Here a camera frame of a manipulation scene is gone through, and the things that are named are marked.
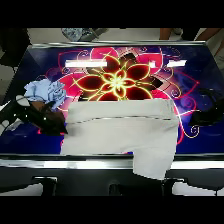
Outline pale green T-shirt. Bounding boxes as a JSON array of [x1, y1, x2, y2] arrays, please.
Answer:
[[59, 97, 180, 181]]

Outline brown garment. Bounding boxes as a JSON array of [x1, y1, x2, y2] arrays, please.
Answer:
[[31, 101, 67, 126]]

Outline light blue garment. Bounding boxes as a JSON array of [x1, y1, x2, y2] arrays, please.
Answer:
[[23, 78, 68, 111]]

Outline person's legs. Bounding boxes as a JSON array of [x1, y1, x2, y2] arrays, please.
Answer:
[[158, 27, 224, 43]]

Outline silver frame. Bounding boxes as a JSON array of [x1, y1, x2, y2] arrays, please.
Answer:
[[0, 40, 224, 197]]

